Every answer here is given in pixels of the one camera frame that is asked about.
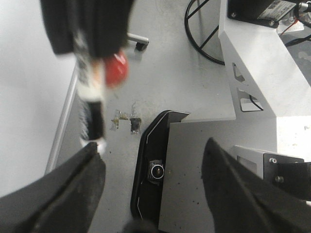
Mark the white whiteboard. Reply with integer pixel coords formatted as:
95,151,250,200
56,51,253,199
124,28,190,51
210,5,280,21
0,0,75,196

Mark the black wire stool frame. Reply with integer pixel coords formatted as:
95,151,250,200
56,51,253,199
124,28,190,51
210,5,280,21
184,0,225,66

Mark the black white whiteboard marker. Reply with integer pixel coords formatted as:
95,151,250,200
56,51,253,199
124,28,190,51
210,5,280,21
72,31,131,153

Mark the grey metal mounting bracket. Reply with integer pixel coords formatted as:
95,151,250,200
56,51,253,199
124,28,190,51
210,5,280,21
158,0,311,233

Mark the black electronics box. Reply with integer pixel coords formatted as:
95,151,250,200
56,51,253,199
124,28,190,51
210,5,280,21
227,0,300,28

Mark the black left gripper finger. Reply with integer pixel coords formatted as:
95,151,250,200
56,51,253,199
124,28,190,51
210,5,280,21
40,0,73,55
0,142,106,233
82,0,134,58
201,137,311,233

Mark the grey chair caster leg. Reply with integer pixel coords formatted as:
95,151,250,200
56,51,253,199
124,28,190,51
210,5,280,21
127,33,149,51

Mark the black robot base cover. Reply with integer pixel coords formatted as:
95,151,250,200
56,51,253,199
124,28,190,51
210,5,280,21
130,110,189,225

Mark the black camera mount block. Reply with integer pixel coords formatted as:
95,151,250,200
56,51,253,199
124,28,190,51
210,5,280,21
233,146,311,202

